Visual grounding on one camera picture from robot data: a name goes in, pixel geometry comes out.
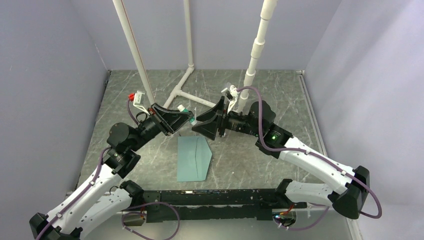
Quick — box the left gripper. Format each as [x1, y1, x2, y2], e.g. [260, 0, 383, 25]
[129, 102, 194, 152]

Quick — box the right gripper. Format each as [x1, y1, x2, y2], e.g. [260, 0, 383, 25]
[191, 96, 263, 141]

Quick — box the teal envelope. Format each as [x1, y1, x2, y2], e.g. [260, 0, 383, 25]
[176, 136, 212, 183]

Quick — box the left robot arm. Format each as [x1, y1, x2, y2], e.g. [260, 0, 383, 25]
[29, 103, 194, 240]

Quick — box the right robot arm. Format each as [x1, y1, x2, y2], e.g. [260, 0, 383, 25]
[191, 98, 370, 220]

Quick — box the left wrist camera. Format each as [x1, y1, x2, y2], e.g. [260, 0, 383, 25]
[128, 90, 150, 115]

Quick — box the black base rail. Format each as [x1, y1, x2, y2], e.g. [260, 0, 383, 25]
[125, 188, 307, 223]

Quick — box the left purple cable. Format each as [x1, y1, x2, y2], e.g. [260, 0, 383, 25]
[34, 147, 110, 240]

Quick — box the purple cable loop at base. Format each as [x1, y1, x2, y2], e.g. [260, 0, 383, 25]
[120, 200, 180, 240]

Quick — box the white PVC pipe frame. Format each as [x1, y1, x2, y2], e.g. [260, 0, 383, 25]
[113, 0, 278, 112]

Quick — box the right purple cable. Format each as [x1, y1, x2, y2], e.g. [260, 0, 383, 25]
[236, 86, 383, 232]

